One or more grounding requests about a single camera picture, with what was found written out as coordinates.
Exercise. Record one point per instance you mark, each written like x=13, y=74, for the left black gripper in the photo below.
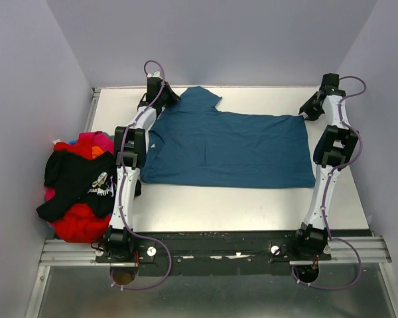
x=173, y=98

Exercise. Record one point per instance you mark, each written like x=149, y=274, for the red t shirt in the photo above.
x=80, y=225

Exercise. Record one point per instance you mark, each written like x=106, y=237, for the aluminium frame rail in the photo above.
x=70, y=283

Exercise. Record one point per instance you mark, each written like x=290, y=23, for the black t shirt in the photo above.
x=76, y=179

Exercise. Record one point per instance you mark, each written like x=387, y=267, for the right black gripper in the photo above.
x=306, y=108

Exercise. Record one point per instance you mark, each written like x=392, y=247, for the teal blue t shirt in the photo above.
x=194, y=144

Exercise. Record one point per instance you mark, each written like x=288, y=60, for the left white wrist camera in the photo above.
x=156, y=74

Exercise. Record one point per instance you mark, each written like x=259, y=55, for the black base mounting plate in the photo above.
x=210, y=253

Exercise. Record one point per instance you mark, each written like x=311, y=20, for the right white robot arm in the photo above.
x=332, y=154

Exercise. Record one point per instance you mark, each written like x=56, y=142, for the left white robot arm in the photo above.
x=130, y=156

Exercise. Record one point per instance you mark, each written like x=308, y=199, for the orange t shirt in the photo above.
x=96, y=152

